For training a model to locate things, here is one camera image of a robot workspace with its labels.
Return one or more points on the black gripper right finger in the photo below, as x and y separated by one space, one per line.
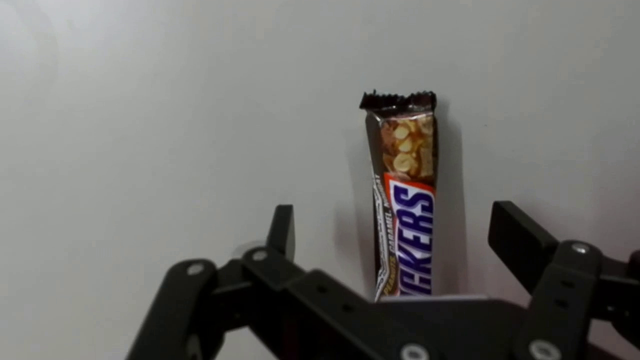
562 301

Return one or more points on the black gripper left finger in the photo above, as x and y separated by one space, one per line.
303 301

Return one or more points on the brown Snickers bar packet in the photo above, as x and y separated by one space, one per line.
407 201

